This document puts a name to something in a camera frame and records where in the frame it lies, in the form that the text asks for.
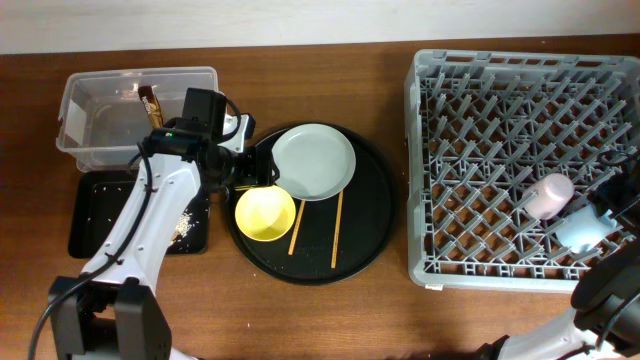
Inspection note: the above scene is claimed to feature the yellow bowl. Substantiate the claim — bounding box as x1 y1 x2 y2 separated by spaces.
234 186 296 242

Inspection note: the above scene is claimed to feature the round black serving tray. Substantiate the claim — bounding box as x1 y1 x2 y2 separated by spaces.
223 125 399 286

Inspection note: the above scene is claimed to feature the grey dishwasher rack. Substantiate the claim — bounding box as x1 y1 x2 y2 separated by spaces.
404 49 639 293

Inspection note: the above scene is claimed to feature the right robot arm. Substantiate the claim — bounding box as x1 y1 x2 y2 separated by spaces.
471 150 639 360

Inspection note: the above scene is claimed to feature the black rectangular tray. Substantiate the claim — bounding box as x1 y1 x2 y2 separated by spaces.
68 171 210 259

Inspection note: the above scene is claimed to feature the peanut shells and rice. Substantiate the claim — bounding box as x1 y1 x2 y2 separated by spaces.
169 212 193 246

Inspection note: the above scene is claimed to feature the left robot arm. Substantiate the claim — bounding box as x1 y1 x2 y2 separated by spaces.
28 88 279 359

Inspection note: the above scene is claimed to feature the pink cup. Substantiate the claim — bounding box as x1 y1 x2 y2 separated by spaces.
523 173 574 220

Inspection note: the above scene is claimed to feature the brown snack wrapper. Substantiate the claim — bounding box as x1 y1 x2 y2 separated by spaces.
138 85 164 128

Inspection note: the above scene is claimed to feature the wooden chopstick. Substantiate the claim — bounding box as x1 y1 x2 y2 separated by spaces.
331 190 344 269
287 200 306 256

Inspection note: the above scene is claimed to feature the clear plastic bin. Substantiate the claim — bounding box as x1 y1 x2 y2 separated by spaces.
56 66 219 172

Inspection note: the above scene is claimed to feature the grey plate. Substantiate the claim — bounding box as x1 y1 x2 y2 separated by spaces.
271 123 356 201

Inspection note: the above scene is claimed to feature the blue cup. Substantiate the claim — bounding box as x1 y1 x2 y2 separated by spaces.
555 205 618 253

